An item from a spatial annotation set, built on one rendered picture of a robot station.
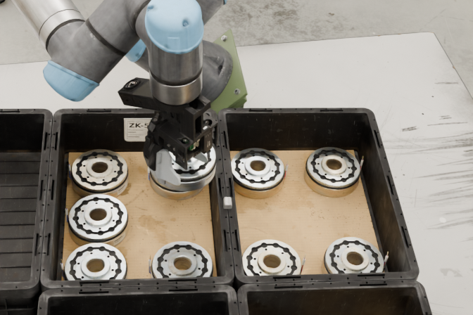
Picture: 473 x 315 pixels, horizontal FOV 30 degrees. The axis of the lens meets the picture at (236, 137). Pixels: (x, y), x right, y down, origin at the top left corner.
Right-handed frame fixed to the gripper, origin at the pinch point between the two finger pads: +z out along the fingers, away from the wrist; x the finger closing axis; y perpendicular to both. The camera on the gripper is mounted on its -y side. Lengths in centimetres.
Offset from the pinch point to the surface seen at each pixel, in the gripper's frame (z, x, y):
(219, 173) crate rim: 7.9, 9.5, 2.5
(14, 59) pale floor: 107, 58, -137
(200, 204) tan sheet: 17.8, 7.7, -0.3
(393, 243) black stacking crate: 13.4, 21.6, 31.8
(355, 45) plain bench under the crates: 37, 80, -16
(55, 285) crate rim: 4.9, -25.6, 0.5
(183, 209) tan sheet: 17.6, 4.6, -1.7
